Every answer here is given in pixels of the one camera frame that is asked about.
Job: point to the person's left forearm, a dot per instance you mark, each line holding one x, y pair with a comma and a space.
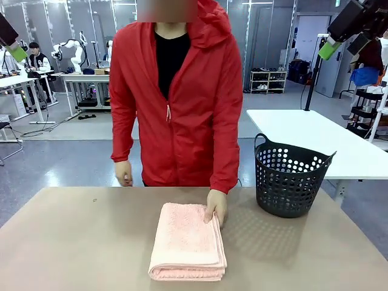
227, 160

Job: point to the large white table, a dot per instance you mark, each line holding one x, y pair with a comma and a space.
303, 127

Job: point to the white desk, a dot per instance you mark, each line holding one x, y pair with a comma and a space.
88, 77
18, 80

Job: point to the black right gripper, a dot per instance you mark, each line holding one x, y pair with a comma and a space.
379, 15

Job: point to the cardboard box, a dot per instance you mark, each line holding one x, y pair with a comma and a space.
101, 71

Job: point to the black utility cart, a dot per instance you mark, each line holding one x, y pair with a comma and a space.
363, 106

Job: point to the white metal frame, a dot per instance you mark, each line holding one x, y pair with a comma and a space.
379, 115

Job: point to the person in red jacket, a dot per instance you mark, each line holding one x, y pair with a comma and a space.
197, 106

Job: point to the black perforated laundry basket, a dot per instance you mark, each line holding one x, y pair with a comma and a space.
288, 194

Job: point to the blue cloth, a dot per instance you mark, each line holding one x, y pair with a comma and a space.
365, 75

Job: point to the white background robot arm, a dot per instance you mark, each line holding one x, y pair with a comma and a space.
77, 57

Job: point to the black bags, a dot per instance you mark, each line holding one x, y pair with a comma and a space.
298, 71

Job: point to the person in varsity jacket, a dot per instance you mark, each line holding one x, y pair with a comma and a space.
41, 62

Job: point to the black metal chair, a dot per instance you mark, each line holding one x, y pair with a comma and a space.
9, 145

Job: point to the black stand pole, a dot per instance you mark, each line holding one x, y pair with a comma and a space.
312, 85

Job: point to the dark hanging jacket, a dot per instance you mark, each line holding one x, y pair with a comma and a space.
371, 57

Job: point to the person's right forearm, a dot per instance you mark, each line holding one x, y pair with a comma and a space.
122, 142

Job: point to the person's right hand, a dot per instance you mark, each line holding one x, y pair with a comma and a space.
123, 172

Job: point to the person's left hand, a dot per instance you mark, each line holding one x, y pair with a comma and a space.
217, 203

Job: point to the pink terry towel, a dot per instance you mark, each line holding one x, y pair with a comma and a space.
185, 239

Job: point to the white shoe rack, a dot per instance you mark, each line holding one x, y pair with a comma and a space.
268, 82

